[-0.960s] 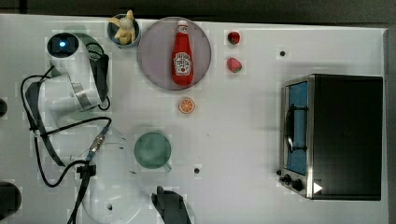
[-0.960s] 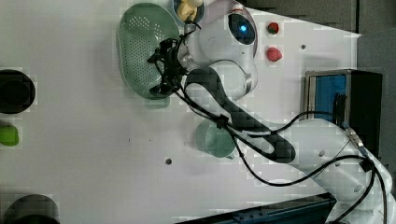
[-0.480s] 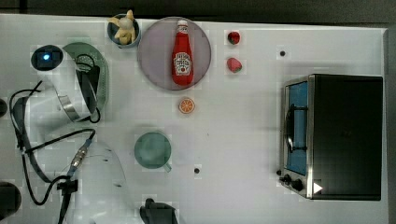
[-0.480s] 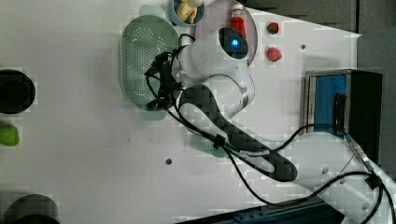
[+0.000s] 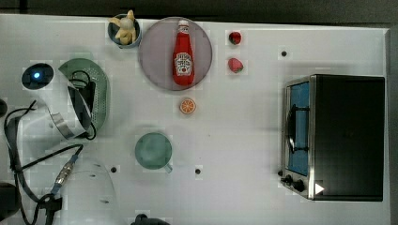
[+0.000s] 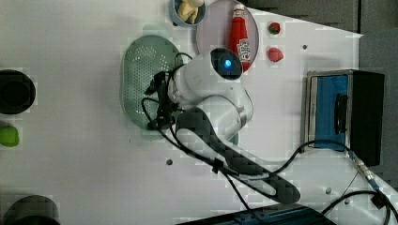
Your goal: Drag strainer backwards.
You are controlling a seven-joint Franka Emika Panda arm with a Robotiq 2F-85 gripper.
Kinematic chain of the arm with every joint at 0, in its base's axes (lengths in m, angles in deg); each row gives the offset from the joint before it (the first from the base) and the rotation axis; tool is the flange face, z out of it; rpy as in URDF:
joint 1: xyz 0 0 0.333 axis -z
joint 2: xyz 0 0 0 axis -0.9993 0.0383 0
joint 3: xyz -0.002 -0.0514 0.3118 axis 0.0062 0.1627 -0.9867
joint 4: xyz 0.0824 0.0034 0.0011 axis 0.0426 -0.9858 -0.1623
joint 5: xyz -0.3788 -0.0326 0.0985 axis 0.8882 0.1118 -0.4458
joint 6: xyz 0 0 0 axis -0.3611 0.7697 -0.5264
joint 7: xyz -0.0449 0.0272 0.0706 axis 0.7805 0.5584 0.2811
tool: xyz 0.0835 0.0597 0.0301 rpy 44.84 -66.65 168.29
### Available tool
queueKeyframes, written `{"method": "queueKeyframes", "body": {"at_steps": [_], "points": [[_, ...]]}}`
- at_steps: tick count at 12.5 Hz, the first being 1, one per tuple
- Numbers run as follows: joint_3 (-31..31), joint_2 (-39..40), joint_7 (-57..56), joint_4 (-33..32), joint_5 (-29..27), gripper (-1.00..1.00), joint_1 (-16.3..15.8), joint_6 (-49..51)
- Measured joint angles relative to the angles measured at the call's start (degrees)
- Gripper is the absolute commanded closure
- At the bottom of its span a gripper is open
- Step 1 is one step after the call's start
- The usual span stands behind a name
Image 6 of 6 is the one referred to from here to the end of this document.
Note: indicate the grey round plate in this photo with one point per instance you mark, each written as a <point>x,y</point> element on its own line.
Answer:
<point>213,32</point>

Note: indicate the blue bowl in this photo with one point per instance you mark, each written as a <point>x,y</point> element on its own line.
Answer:
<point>173,8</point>

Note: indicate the green oval plastic strainer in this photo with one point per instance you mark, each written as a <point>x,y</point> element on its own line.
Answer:
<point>142,60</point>

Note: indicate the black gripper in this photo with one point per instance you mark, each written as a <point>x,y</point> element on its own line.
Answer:
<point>164,118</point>

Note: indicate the black cylinder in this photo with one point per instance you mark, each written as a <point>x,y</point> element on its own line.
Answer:
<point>17,92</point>

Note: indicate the pink toy strawberry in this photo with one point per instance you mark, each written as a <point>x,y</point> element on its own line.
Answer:
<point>275,54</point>

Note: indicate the peeled toy banana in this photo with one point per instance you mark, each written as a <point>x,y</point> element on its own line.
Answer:
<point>188,10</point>

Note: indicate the green plastic cup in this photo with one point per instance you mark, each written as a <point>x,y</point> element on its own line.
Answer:
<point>235,139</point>

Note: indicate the black toaster oven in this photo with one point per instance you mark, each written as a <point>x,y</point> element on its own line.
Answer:
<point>344,108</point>

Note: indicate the green cylinder object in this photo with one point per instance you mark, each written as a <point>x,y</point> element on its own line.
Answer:
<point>9,136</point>

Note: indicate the dark red toy strawberry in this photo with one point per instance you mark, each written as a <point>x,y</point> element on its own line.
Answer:
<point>274,28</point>

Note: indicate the red ketchup bottle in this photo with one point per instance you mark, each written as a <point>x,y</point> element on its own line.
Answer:
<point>238,39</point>

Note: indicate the dark round object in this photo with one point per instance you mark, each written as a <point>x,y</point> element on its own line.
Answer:
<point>33,210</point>

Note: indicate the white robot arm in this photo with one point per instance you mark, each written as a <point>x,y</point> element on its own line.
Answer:
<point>204,105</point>

